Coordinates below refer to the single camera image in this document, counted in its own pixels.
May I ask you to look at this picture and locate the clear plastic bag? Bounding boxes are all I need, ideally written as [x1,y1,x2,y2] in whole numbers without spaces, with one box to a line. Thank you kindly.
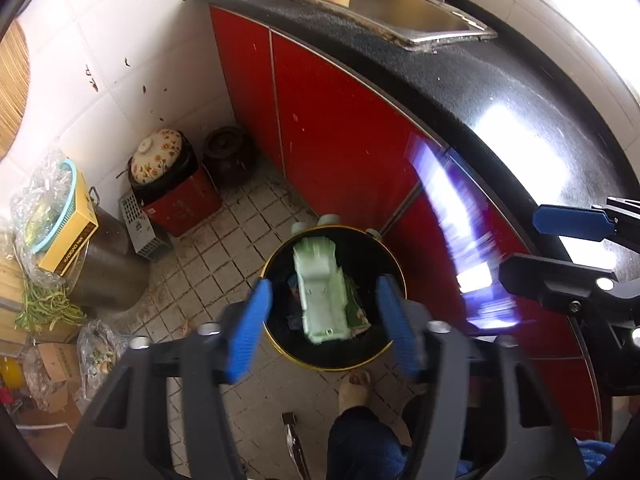
[10,150,76,281]

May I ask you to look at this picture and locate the green beans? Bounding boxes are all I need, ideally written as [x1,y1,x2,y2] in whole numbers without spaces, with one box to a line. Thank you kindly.
[15,280,88,333]

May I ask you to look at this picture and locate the green snack packet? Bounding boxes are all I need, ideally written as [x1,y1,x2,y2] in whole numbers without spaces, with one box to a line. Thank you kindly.
[345,280,372,333]

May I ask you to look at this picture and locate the bamboo mat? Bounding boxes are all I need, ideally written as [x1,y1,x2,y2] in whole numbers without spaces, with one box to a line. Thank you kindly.
[0,25,32,156]

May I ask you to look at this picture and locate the steel kitchen sink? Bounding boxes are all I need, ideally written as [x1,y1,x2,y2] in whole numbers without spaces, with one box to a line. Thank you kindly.
[237,0,498,51]

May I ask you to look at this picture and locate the dark metal tool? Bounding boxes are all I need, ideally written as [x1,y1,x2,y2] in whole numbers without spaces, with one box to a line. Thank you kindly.
[282,412,312,480]

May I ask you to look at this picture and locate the brown cardboard box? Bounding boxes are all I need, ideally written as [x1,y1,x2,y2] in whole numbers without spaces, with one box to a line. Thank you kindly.
[37,342,83,413]

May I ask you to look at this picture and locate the window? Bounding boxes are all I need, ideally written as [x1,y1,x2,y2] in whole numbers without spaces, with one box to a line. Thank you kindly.
[520,0,640,101]

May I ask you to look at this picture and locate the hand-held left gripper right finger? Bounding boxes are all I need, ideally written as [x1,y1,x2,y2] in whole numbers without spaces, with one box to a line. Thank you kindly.
[375,275,588,480]

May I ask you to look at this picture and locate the red kitchen cabinet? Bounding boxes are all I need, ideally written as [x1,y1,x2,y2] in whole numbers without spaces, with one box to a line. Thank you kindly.
[209,4,603,441]

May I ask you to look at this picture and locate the white plastic tray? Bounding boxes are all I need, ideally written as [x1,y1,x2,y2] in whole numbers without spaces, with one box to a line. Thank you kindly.
[291,236,353,346]

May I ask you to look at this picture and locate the large steel pot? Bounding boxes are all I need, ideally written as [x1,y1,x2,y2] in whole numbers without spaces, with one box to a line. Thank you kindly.
[65,187,150,311]

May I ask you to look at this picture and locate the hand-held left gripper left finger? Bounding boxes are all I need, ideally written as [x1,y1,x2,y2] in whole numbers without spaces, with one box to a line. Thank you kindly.
[57,280,273,480]

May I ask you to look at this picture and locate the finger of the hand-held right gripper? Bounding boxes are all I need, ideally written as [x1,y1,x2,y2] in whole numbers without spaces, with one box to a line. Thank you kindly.
[500,255,621,316]
[532,196,640,256]

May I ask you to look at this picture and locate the plastic bag of scraps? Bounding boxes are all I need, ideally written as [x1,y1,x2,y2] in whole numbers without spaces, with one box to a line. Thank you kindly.
[77,320,131,401]

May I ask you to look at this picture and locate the black bin with yellow rim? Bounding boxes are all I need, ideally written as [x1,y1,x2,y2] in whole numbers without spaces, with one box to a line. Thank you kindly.
[261,227,407,372]

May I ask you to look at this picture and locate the person's foot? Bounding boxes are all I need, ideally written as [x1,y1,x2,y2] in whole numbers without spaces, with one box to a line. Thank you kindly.
[339,370,373,411]

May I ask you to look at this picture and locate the dark clay jar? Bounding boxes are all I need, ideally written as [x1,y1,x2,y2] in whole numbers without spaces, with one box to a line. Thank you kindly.
[202,126,258,186]

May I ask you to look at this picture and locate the red box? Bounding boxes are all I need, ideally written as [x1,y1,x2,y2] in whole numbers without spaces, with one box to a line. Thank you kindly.
[140,165,223,237]

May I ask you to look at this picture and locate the black pot with floral lid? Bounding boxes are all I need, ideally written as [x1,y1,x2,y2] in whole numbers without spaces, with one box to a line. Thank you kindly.
[128,129,198,206]

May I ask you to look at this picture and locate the teal plastic basket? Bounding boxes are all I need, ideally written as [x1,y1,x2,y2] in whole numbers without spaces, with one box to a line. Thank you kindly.
[25,159,77,256]

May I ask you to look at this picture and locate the grey slotted crate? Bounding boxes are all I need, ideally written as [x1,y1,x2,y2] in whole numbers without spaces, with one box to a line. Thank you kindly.
[118,192,168,261]

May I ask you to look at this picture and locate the yellow cardboard box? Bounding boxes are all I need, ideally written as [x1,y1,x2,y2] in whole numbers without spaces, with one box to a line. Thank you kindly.
[37,167,99,277]

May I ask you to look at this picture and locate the blue cloth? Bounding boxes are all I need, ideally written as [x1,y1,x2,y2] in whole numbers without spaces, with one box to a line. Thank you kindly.
[575,440,621,480]

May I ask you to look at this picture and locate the person's leg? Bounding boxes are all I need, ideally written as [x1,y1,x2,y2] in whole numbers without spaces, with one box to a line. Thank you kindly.
[327,407,411,480]

